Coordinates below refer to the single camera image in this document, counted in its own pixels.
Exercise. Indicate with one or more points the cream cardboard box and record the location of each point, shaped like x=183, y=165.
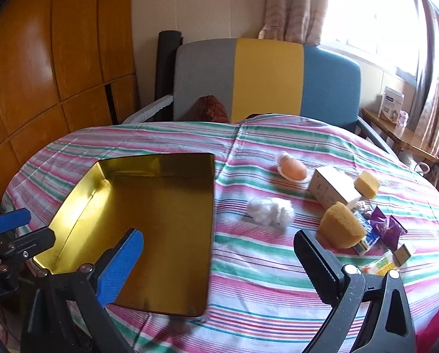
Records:
x=331, y=187

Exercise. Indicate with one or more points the small yellow sponge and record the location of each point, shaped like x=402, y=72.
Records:
x=367, y=186

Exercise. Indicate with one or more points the black rolled mat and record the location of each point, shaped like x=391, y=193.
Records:
x=168, y=66

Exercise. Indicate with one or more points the white scrunchie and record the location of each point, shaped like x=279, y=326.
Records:
x=366, y=207

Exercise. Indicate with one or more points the grey yellow blue chair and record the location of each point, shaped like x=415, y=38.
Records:
x=204, y=77

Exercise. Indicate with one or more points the yellow-green snack packet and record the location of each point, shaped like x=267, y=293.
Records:
x=379, y=264

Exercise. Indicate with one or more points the wooden side table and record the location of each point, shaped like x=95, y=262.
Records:
x=392, y=127

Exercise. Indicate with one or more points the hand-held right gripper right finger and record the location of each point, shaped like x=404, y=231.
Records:
x=317, y=264

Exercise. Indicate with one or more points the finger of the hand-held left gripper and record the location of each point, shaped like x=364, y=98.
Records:
x=28, y=246
x=8, y=220

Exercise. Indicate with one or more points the white printed box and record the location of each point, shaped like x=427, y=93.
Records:
x=390, y=104

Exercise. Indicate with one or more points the pink patterned curtain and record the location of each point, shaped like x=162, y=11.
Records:
x=293, y=3
x=436, y=81

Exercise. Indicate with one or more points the gold tin box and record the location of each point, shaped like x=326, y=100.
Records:
x=160, y=209

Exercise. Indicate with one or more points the large yellow sponge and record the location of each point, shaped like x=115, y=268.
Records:
x=341, y=228

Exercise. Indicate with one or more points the blue white tissue pack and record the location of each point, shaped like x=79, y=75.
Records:
x=366, y=237

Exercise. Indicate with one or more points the white plastic appliance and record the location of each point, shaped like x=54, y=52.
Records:
x=421, y=169

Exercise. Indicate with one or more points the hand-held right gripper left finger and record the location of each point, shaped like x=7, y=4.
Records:
x=120, y=268

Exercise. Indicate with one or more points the wooden wardrobe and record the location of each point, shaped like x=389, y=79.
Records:
x=39, y=62

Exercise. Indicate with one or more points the window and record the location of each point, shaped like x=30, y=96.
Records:
x=370, y=14

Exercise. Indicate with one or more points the red-brown bag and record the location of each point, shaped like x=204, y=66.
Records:
x=210, y=108

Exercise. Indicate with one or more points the large clear plastic bag wad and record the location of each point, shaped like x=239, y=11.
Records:
x=271, y=211

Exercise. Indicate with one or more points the striped tablecloth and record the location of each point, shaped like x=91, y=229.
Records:
x=278, y=294

